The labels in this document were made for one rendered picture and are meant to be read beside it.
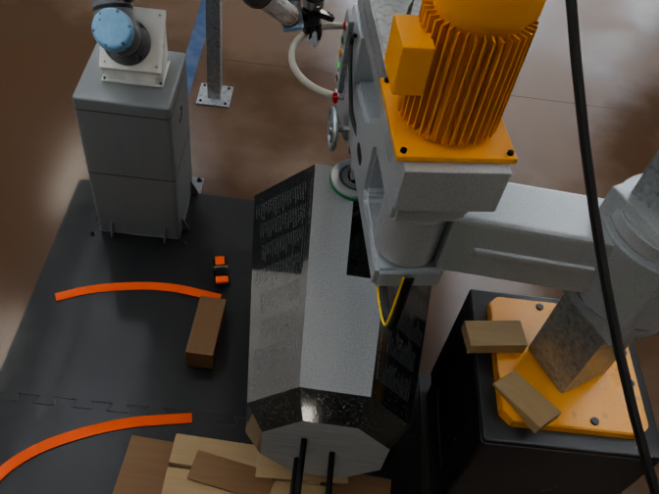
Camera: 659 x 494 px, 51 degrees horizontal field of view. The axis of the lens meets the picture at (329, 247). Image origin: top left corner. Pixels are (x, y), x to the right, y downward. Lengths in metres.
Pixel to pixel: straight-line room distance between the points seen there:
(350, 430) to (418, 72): 1.18
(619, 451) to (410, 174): 1.30
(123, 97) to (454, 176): 1.78
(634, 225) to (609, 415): 0.80
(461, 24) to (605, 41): 4.36
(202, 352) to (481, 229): 1.57
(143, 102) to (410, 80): 1.71
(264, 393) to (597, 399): 1.10
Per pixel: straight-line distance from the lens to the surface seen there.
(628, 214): 1.89
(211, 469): 2.64
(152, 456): 2.80
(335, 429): 2.19
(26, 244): 3.64
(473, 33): 1.42
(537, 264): 1.90
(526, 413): 2.29
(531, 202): 1.89
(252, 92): 4.40
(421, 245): 1.84
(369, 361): 2.23
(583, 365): 2.28
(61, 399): 3.11
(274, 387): 2.23
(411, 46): 1.41
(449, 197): 1.60
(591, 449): 2.42
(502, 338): 2.39
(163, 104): 2.96
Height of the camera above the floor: 2.72
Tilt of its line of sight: 50 degrees down
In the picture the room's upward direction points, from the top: 11 degrees clockwise
